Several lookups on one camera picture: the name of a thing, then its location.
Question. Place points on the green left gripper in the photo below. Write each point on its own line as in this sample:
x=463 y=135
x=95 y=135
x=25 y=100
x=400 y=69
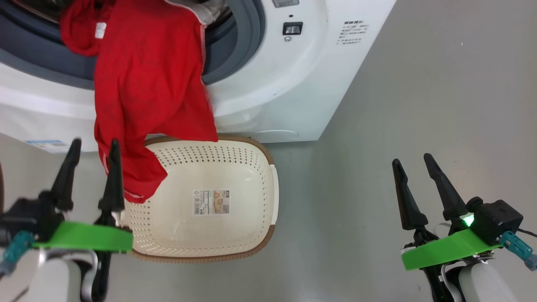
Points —
x=92 y=237

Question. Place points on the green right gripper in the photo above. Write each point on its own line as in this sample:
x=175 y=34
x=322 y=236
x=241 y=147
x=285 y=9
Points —
x=444 y=251

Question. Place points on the red garment with white trim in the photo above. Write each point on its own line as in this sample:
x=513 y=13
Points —
x=147 y=84

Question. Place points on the basket barcode label sticker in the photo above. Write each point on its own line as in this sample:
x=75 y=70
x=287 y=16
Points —
x=211 y=202

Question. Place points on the cream perforated laundry basket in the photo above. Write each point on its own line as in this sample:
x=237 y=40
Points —
x=235 y=188

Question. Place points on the white front-load washing machine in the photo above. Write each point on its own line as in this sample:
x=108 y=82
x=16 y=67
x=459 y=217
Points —
x=293 y=105

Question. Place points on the grey rubber door seal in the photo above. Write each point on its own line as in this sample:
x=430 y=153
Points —
x=243 y=42

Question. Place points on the black door latch socket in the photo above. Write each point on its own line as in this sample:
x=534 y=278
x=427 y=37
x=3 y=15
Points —
x=292 y=28

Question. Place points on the blue energy label sticker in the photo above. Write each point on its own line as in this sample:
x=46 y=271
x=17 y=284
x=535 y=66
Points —
x=48 y=145

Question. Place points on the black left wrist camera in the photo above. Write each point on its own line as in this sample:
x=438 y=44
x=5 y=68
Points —
x=25 y=218

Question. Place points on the teal right camera connector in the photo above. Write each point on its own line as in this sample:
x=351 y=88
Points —
x=514 y=243

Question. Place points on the teal camera connector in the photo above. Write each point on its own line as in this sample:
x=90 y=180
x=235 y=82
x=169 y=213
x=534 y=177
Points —
x=16 y=249
x=514 y=243

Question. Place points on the teal left camera connector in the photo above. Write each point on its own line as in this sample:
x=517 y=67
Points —
x=16 y=249

